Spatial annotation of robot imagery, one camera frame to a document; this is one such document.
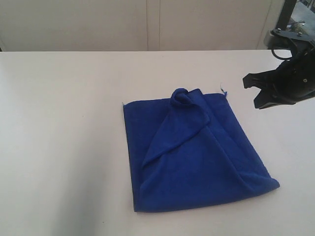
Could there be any blue towel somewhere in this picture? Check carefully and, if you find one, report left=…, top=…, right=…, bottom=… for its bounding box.
left=123, top=88, right=280, bottom=213

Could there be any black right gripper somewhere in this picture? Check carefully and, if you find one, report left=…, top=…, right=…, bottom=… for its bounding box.
left=243, top=42, right=315, bottom=109

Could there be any dark window frame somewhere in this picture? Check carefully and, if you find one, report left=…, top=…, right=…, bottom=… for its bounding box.
left=275, top=0, right=297, bottom=30

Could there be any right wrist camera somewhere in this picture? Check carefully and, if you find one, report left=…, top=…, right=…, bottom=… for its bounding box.
left=263, top=28, right=315, bottom=60

